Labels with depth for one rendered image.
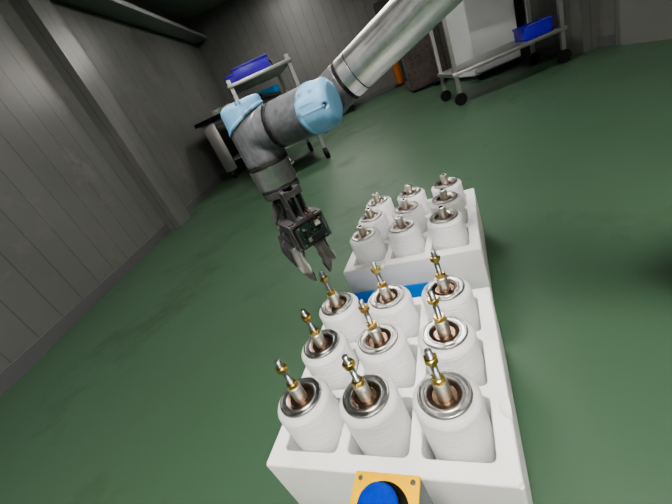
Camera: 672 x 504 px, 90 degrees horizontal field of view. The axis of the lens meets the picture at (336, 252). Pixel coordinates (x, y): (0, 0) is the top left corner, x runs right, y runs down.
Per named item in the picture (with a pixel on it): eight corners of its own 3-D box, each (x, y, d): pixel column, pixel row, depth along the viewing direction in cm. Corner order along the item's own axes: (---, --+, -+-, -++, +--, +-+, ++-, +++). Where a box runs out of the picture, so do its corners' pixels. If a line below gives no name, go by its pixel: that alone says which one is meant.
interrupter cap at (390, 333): (353, 339, 64) (351, 336, 64) (386, 319, 65) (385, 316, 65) (369, 363, 57) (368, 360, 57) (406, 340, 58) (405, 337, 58)
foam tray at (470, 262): (484, 231, 123) (473, 187, 115) (494, 302, 92) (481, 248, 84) (383, 251, 140) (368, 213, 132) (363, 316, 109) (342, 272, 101)
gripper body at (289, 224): (301, 257, 61) (270, 198, 56) (285, 247, 69) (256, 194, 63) (334, 235, 64) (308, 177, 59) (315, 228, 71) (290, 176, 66)
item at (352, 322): (386, 343, 85) (361, 288, 77) (379, 375, 77) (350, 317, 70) (352, 345, 89) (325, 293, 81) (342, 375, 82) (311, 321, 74)
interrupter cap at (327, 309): (356, 292, 77) (355, 290, 77) (348, 315, 71) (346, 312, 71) (328, 296, 80) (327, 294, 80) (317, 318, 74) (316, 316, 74)
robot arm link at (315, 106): (337, 67, 55) (283, 93, 60) (314, 76, 46) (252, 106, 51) (355, 115, 58) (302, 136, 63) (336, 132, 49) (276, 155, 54)
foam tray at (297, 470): (503, 345, 79) (489, 286, 72) (542, 553, 48) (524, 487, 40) (353, 356, 96) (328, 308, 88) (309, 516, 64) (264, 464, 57)
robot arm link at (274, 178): (245, 173, 62) (282, 154, 64) (257, 195, 64) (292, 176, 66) (256, 174, 55) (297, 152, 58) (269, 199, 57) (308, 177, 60)
